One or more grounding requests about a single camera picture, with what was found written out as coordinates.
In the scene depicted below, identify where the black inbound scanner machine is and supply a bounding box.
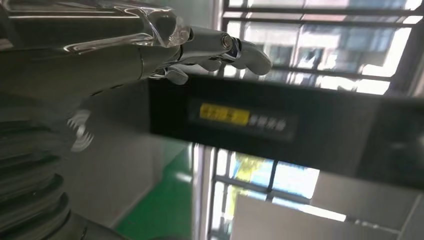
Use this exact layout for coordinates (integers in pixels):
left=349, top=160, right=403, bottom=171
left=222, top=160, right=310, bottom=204
left=49, top=73, right=424, bottom=230

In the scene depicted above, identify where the black yellow label sticker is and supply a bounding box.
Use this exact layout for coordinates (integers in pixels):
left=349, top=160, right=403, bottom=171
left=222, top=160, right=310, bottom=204
left=188, top=98, right=298, bottom=143

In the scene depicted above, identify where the dark framed glass window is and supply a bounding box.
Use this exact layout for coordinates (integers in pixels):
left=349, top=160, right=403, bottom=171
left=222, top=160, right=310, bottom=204
left=210, top=0, right=424, bottom=240

